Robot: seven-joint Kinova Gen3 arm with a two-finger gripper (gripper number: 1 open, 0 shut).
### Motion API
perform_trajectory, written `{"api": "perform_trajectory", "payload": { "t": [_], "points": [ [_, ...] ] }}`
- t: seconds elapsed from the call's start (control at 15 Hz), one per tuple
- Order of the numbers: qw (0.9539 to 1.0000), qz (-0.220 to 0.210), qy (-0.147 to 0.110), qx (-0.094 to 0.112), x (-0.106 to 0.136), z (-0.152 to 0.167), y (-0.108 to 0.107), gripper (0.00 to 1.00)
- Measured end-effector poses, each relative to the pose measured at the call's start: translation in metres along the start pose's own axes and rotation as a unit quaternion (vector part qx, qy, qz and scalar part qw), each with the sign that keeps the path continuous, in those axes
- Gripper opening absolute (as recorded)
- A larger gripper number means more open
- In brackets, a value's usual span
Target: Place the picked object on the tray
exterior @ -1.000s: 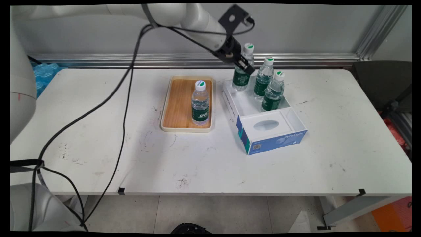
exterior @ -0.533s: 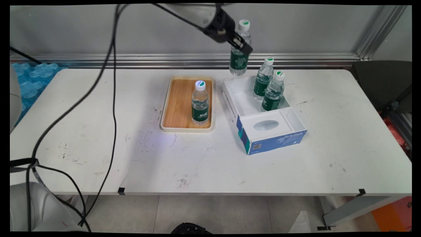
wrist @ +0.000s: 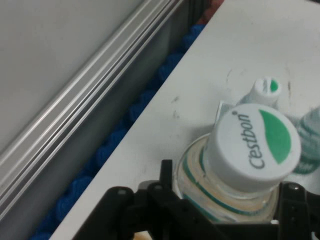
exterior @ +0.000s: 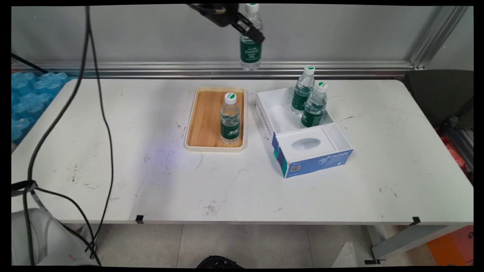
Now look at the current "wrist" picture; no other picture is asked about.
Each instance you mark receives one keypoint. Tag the horizontal aluminium frame rail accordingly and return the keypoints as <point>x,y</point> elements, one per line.
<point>82,95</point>

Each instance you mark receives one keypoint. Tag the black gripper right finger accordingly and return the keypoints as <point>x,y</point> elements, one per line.
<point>295,212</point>

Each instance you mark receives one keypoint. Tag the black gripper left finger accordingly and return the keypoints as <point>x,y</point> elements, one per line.
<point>155,212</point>

